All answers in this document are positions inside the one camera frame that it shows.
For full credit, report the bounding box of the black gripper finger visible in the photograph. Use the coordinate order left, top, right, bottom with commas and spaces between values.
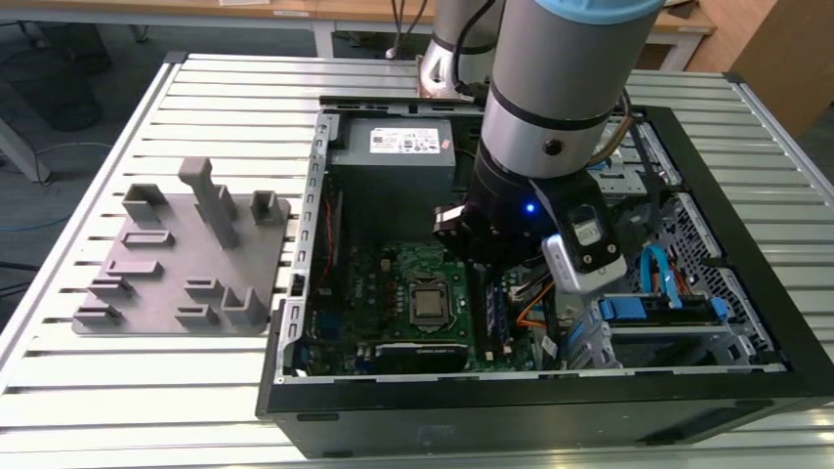
432, 203, 478, 264

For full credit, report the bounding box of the grey power supply unit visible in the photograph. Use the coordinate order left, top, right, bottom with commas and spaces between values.
324, 116, 480, 245

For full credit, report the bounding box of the silver CPU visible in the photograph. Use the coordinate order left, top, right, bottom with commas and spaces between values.
411, 287, 451, 319

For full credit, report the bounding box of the green motherboard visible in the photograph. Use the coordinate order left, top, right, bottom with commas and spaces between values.
306, 241, 542, 377

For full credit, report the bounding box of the grey metal drive cage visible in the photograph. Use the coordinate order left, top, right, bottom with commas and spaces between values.
588, 116, 683, 231

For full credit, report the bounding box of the metal CPU socket cover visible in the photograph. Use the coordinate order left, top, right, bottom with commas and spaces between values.
404, 276, 459, 334

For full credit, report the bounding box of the black graphics card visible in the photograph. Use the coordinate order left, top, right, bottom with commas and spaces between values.
371, 339, 472, 376

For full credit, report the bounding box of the hard disk in blue carrier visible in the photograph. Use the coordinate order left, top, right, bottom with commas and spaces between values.
596, 291, 730, 327

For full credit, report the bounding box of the grey metal disk bay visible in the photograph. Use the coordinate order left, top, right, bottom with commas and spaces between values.
563, 297, 781, 371

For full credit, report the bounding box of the black open PC case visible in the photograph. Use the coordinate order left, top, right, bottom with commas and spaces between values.
251, 95, 827, 460

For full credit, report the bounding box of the grey plastic parts rack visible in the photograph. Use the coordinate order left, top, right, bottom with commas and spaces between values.
69, 156, 294, 338

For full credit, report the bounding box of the wooden top desk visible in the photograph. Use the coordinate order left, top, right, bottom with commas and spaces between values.
220, 0, 718, 72

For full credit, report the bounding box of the wooden cabinet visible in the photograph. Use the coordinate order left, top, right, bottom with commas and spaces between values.
687, 0, 834, 138

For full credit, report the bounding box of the black office chair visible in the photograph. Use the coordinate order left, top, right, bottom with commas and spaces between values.
0, 21, 111, 133

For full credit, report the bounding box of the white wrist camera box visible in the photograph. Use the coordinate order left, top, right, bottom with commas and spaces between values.
538, 203, 630, 297

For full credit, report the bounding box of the orange red wire bundle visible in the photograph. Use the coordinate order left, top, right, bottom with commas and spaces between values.
516, 301, 556, 334

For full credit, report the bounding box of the brown sleeved gripper cable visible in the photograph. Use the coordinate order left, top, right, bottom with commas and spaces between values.
588, 95, 643, 170

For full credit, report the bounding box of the blue flat data cable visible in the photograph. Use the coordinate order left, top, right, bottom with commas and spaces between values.
639, 245, 686, 310

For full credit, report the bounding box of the black camera cable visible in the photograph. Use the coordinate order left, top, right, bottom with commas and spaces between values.
454, 0, 498, 97

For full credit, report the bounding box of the black cable with white plug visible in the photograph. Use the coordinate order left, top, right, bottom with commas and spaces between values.
386, 0, 435, 59

